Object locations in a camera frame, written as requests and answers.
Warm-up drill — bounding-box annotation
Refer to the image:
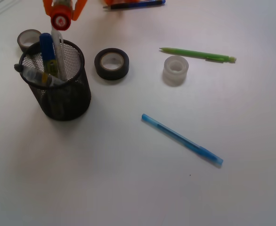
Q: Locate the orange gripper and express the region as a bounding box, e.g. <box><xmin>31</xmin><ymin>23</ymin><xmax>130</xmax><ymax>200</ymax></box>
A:
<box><xmin>43</xmin><ymin>0</ymin><xmax>138</xmax><ymax>21</ymax></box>

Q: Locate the red capped marker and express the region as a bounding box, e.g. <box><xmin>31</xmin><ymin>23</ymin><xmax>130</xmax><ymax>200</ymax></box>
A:
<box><xmin>50</xmin><ymin>0</ymin><xmax>73</xmax><ymax>31</ymax></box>

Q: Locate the blue capped marker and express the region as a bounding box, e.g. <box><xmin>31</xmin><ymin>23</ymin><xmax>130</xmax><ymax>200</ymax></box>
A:
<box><xmin>39</xmin><ymin>33</ymin><xmax>58</xmax><ymax>77</ymax></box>

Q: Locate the black capped marker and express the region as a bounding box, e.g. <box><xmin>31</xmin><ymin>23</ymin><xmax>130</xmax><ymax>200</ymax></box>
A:
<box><xmin>14</xmin><ymin>64</ymin><xmax>65</xmax><ymax>87</ymax></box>

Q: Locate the white pen in holder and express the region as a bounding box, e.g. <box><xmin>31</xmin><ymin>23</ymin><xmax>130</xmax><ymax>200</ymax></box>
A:
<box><xmin>51</xmin><ymin>27</ymin><xmax>67</xmax><ymax>81</ymax></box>

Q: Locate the dark blue pen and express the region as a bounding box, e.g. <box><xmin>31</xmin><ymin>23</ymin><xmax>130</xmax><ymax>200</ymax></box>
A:
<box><xmin>103</xmin><ymin>0</ymin><xmax>166</xmax><ymax>10</ymax></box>

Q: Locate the black mesh pen holder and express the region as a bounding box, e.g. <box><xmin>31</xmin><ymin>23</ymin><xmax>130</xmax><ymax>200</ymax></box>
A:
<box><xmin>18</xmin><ymin>40</ymin><xmax>91</xmax><ymax>121</ymax></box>

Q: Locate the light blue ballpoint pen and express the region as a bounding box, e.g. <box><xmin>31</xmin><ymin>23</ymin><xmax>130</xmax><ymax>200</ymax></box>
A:
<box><xmin>141</xmin><ymin>114</ymin><xmax>223</xmax><ymax>167</ymax></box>

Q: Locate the grey tape roll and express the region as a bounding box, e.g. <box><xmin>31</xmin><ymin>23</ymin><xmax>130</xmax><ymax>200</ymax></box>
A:
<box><xmin>17</xmin><ymin>29</ymin><xmax>41</xmax><ymax>53</ymax></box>

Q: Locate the black tape roll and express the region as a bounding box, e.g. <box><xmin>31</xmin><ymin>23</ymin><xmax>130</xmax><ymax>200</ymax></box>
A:
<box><xmin>94</xmin><ymin>48</ymin><xmax>130</xmax><ymax>81</ymax></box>

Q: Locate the clear tape roll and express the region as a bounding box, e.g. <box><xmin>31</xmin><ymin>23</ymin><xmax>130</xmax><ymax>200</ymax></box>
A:
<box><xmin>162</xmin><ymin>56</ymin><xmax>189</xmax><ymax>87</ymax></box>

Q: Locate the green mechanical pencil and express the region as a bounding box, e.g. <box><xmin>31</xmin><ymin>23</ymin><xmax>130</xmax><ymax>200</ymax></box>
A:
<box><xmin>160</xmin><ymin>48</ymin><xmax>236</xmax><ymax>63</ymax></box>

